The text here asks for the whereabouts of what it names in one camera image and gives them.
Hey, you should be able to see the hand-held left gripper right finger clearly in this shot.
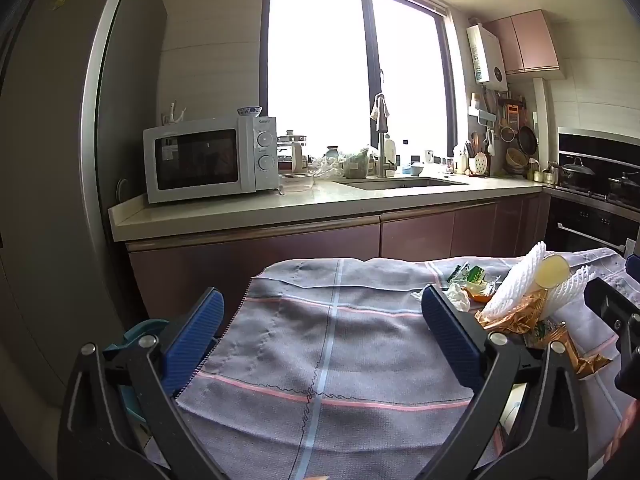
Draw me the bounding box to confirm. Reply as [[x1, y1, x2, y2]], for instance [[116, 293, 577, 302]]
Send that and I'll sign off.
[[421, 284, 590, 480]]

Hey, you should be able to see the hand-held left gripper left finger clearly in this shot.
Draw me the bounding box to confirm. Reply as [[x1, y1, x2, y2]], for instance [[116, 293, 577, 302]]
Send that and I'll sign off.
[[56, 287, 226, 480]]

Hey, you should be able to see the white tissue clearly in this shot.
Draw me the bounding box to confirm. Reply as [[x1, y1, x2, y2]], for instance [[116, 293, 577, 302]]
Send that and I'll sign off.
[[446, 282, 472, 313]]

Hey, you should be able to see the teal plastic bin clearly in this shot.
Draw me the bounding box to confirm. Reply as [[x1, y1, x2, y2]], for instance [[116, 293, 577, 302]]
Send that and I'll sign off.
[[102, 318, 173, 436]]

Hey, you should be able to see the green snack wrapper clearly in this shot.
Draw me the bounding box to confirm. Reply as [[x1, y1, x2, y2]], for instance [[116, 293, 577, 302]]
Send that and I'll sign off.
[[446, 262, 487, 286]]

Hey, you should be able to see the white foam fruit net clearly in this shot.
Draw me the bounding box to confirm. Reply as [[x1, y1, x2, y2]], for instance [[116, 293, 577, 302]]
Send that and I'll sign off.
[[542, 265, 598, 321], [482, 241, 551, 331]]

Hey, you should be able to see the person's right forearm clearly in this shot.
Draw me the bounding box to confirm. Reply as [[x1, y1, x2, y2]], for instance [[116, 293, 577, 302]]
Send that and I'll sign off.
[[602, 400, 640, 478]]

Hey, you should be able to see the black built-in oven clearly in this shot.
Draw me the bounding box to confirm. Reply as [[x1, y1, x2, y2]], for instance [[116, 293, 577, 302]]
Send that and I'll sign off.
[[544, 195, 640, 256]]

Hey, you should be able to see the black cooking pot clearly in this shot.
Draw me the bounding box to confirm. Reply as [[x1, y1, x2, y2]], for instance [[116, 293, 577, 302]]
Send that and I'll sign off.
[[607, 172, 640, 206]]

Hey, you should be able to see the grey checked cloth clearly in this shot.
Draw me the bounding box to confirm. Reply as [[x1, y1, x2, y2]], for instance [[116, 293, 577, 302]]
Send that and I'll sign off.
[[150, 255, 636, 480]]

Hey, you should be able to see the black wok with lid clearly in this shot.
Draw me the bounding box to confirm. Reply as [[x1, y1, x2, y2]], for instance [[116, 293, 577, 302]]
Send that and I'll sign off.
[[557, 156, 596, 192]]

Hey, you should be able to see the kitchen counter with pink cabinets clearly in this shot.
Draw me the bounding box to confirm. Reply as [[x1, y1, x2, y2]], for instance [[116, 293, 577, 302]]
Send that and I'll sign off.
[[108, 172, 551, 331]]

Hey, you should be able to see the kitchen sink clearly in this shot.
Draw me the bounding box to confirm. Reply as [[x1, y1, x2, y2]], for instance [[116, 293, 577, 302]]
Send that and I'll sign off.
[[345, 176, 468, 191]]

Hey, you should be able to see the hanging black pan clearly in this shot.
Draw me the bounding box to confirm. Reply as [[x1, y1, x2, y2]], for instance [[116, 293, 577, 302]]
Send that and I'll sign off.
[[517, 125, 538, 156]]

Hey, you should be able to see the white microwave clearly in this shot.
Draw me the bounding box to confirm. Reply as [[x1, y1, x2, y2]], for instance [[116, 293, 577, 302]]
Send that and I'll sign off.
[[143, 116, 279, 205]]

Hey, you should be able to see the clear glass dish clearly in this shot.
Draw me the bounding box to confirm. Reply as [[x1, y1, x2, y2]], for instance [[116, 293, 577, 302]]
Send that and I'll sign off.
[[279, 172, 316, 193]]

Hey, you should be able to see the plastic bag of greens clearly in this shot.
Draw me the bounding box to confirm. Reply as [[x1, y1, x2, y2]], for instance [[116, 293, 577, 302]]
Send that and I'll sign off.
[[312, 147, 378, 179]]

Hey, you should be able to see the steel faucet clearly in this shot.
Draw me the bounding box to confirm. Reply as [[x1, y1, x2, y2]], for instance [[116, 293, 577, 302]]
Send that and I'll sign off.
[[370, 93, 396, 178]]

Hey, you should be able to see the grey refrigerator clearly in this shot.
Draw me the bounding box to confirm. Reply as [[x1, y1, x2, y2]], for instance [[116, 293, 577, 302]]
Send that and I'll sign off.
[[0, 0, 168, 411]]

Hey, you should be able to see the white water heater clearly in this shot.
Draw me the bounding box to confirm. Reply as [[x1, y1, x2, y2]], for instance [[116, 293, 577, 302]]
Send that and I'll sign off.
[[466, 24, 508, 84]]

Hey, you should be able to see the kitchen window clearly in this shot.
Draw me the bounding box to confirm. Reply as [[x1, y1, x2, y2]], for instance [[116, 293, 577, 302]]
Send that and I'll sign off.
[[260, 0, 458, 171]]

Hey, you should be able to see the white antler wall hook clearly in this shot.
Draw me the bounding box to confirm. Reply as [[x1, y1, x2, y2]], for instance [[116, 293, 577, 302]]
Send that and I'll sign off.
[[160, 102, 186, 126]]

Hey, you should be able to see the pink wall cabinet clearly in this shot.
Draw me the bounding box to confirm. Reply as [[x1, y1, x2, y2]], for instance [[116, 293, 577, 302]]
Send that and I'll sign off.
[[482, 9, 560, 76]]

